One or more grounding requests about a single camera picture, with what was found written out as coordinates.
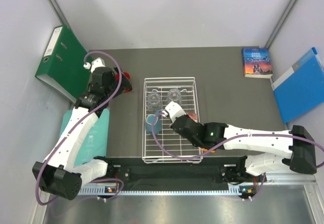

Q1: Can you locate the aluminium rail frame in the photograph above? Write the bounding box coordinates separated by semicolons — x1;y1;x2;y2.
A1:
44;173;323;223

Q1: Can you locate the pink floral mug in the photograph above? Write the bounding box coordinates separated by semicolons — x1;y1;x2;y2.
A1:
187;113;198;123

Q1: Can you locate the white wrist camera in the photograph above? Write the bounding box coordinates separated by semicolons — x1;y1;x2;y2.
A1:
84;57;106;73
161;101;186;123

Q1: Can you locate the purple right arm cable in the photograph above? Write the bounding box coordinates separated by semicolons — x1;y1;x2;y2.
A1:
151;112;324;202

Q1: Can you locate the clear glass left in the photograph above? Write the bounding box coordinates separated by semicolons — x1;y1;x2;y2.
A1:
147;92;163;113

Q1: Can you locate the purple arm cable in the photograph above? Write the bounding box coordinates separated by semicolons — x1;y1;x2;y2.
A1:
151;112;324;202
34;51;125;206

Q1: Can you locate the clear glass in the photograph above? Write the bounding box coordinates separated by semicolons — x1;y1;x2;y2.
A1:
147;92;163;113
167;88;182;105

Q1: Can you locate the blue mug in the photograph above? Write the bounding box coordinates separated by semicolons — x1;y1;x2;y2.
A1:
145;109;162;135

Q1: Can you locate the teal shirt folding board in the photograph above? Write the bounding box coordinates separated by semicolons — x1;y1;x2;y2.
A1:
74;108;110;167

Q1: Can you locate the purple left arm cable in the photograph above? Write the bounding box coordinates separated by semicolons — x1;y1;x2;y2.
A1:
34;51;125;206

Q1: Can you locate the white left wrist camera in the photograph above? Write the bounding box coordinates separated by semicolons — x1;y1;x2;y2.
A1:
84;57;106;73

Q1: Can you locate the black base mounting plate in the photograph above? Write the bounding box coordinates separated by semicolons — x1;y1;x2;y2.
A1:
100;157;262;184

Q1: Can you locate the green lever arch binder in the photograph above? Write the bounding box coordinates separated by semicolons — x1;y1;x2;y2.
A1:
35;25;90;103

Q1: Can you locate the blue folder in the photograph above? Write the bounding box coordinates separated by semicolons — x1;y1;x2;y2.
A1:
272;47;323;124

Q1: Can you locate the clear glass right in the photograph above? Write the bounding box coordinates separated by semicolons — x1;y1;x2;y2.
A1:
167;88;182;105

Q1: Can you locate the Jane Eyre paperback book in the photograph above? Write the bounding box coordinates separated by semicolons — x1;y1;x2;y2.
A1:
241;47;273;79

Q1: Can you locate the red mug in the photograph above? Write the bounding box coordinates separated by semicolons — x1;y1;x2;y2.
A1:
114;67;132;96

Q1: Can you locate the orange tag card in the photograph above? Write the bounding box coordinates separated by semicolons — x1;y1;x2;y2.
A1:
201;148;216;154

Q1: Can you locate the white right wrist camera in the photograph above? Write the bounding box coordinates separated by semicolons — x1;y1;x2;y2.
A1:
161;101;186;123

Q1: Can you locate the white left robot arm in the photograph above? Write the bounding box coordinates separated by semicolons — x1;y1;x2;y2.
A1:
32;65;132;206

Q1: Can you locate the white wire dish rack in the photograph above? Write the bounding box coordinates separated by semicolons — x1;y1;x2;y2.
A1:
141;77;204;164

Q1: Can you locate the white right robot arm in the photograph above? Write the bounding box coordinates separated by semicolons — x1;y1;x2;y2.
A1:
170;114;317;181

